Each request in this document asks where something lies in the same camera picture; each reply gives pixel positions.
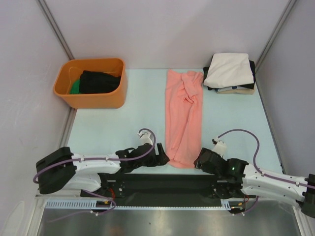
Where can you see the green t shirt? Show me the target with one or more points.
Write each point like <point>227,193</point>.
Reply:
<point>75,89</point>

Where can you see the black t shirt in bin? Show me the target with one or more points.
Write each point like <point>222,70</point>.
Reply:
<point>92,82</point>

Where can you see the white folded t shirt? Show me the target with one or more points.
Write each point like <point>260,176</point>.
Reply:
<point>230,68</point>

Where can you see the pink t shirt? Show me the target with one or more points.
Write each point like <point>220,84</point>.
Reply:
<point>183,117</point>

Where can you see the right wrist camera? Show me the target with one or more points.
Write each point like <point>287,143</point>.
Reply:
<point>219,147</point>

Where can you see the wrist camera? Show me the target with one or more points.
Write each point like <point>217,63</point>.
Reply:
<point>145,137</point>
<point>219,147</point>

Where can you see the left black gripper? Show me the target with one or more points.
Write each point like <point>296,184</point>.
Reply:
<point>162,158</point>

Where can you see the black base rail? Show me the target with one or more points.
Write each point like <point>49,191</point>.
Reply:
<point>158,190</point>

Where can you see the patterned folded t shirt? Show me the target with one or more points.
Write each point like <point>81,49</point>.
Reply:
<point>228,89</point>

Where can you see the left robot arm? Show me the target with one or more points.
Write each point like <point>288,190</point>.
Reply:
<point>64,169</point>

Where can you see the beige folded t shirt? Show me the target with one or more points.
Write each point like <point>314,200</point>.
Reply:
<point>246,91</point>

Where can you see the orange plastic bin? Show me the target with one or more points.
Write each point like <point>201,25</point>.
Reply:
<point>71,72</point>

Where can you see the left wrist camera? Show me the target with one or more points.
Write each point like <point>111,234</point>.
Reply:
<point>145,137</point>

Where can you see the white slotted cable duct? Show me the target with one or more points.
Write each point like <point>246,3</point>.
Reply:
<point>103,205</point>

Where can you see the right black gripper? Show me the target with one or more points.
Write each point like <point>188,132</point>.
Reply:
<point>203,160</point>

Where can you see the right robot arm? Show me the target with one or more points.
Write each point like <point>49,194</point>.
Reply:
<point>238,177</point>

